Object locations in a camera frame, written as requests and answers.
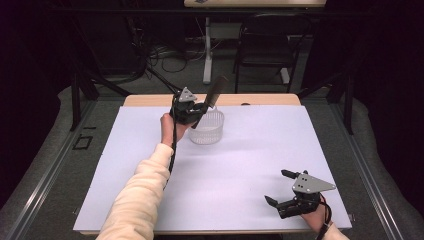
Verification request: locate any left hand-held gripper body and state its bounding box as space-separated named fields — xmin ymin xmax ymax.
xmin=169 ymin=86 xmax=202 ymax=126

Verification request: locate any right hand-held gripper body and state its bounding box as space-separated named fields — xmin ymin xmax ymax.
xmin=275 ymin=170 xmax=337 ymax=220

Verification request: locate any dark cylindrical object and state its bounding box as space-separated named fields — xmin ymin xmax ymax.
xmin=191 ymin=75 xmax=230 ymax=130

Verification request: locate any white plastic basket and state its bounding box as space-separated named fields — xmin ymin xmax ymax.
xmin=187 ymin=105 xmax=226 ymax=146

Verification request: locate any person's left hand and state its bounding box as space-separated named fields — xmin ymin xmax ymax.
xmin=160 ymin=112 xmax=192 ymax=148

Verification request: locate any person's right hand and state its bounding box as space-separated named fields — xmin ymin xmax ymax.
xmin=300 ymin=203 xmax=331 ymax=234

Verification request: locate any white table sheet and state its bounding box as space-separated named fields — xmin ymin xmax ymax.
xmin=73 ymin=104 xmax=353 ymax=233

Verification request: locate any wooden table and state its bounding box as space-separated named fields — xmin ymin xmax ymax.
xmin=73 ymin=93 xmax=353 ymax=236

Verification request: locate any black folding chair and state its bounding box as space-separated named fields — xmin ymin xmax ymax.
xmin=233 ymin=13 xmax=314 ymax=94

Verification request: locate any white-legged background table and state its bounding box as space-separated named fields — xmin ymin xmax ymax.
xmin=183 ymin=0 xmax=328 ymax=85

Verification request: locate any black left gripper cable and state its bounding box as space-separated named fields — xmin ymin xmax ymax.
xmin=163 ymin=94 xmax=178 ymax=191

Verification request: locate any grey floor rail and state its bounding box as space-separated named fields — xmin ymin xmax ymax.
xmin=6 ymin=99 xmax=96 ymax=240
xmin=329 ymin=99 xmax=404 ymax=240

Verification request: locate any black metal frame stand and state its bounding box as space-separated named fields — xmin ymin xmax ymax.
xmin=68 ymin=59 xmax=133 ymax=133
xmin=296 ymin=73 xmax=355 ymax=136

